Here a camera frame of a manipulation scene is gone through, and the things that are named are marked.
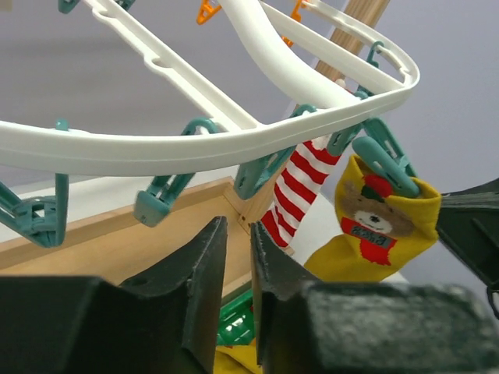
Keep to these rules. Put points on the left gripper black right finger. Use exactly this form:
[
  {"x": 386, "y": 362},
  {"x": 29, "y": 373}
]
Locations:
[{"x": 307, "y": 325}]

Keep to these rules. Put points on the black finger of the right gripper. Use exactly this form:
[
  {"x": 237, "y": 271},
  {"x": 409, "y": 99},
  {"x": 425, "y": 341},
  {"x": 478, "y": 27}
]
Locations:
[{"x": 468, "y": 227}]

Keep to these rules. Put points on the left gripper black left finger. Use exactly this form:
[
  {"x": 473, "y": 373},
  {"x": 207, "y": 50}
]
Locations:
[{"x": 163, "y": 320}]

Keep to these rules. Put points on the yellow bear sock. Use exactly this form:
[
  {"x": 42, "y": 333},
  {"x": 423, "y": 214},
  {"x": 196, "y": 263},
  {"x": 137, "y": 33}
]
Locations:
[
  {"x": 381, "y": 231},
  {"x": 236, "y": 359}
]

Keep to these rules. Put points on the teal clothespin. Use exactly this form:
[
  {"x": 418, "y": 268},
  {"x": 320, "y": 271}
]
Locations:
[
  {"x": 374, "y": 49},
  {"x": 155, "y": 203},
  {"x": 125, "y": 4},
  {"x": 340, "y": 140},
  {"x": 253, "y": 175},
  {"x": 380, "y": 151},
  {"x": 67, "y": 6},
  {"x": 41, "y": 219}
]

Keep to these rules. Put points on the red white striped sock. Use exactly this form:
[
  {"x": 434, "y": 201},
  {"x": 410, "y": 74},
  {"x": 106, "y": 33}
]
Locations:
[{"x": 296, "y": 188}]

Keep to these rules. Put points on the white round clip hanger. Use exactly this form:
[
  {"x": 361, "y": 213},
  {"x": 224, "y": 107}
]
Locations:
[{"x": 303, "y": 64}]

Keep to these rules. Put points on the green plastic bin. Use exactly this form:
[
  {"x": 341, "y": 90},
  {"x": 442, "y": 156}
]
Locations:
[{"x": 236, "y": 322}]

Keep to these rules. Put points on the orange clothespin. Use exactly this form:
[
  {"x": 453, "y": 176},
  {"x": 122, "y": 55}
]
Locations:
[
  {"x": 207, "y": 9},
  {"x": 296, "y": 11}
]

